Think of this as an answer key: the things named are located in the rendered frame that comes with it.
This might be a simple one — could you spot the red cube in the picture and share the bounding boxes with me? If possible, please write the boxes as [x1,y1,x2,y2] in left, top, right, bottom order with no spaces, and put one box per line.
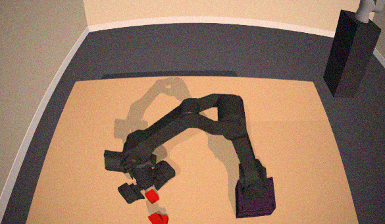
[145,189,159,204]
[158,214,169,224]
[148,213,163,224]

